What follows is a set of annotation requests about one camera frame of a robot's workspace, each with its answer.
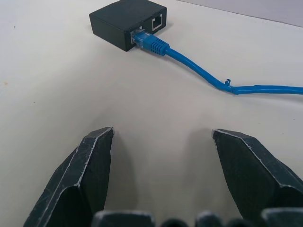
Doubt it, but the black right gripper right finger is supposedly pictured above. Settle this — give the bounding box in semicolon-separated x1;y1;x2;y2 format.
211;129;303;227

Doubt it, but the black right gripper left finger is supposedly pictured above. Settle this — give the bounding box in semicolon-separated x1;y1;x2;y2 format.
23;127;115;227

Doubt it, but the black network adapter box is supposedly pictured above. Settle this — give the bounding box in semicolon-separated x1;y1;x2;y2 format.
89;0;167;52

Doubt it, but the blue Ethernet cable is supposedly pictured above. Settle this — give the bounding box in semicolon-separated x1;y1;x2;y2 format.
131;29;303;96

